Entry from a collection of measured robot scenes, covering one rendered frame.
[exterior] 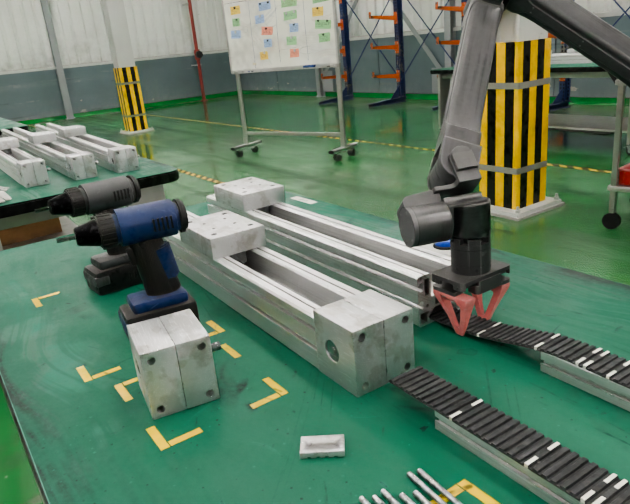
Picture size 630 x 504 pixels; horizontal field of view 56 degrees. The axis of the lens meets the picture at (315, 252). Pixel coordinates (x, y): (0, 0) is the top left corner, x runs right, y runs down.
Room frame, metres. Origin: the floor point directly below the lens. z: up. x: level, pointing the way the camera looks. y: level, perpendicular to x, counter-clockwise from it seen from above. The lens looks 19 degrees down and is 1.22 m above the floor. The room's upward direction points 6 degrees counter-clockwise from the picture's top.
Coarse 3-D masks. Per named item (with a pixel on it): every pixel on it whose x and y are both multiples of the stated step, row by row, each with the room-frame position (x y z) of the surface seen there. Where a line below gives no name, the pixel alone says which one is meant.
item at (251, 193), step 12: (240, 180) 1.48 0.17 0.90; (252, 180) 1.46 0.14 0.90; (264, 180) 1.45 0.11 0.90; (216, 192) 1.44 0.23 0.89; (228, 192) 1.38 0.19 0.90; (240, 192) 1.35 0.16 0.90; (252, 192) 1.33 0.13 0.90; (264, 192) 1.35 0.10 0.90; (276, 192) 1.36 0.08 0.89; (228, 204) 1.39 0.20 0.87; (240, 204) 1.33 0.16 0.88; (252, 204) 1.33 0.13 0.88; (264, 204) 1.35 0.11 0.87
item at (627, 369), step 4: (624, 364) 0.62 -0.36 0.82; (628, 364) 0.62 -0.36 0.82; (616, 368) 0.61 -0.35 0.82; (620, 368) 0.61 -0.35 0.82; (624, 368) 0.61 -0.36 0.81; (628, 368) 0.62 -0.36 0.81; (612, 372) 0.61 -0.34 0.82; (616, 372) 0.61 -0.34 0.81; (620, 372) 0.61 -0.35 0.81; (624, 372) 0.60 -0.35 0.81; (628, 372) 0.60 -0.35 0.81; (604, 376) 0.60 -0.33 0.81; (608, 376) 0.60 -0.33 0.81; (612, 376) 0.60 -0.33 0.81; (616, 376) 0.60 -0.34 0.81; (620, 376) 0.60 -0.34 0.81; (624, 376) 0.60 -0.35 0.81; (628, 376) 0.60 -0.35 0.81; (612, 380) 0.60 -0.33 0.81; (616, 380) 0.59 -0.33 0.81; (620, 380) 0.59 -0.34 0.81
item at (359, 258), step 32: (288, 224) 1.18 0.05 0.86; (320, 224) 1.19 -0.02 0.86; (288, 256) 1.17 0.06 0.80; (320, 256) 1.06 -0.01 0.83; (352, 256) 0.98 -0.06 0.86; (384, 256) 1.01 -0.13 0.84; (416, 256) 0.94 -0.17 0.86; (448, 256) 0.91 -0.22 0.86; (384, 288) 0.90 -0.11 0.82; (416, 288) 0.85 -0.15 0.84; (416, 320) 0.84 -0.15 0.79
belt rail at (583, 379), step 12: (552, 360) 0.67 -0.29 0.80; (564, 360) 0.65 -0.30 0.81; (552, 372) 0.66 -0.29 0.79; (564, 372) 0.66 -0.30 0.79; (576, 372) 0.64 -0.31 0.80; (588, 372) 0.62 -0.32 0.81; (576, 384) 0.63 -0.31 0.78; (588, 384) 0.62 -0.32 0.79; (600, 384) 0.61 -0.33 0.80; (612, 384) 0.60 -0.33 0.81; (600, 396) 0.61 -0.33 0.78; (612, 396) 0.59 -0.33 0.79; (624, 396) 0.59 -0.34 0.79; (624, 408) 0.58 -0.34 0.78
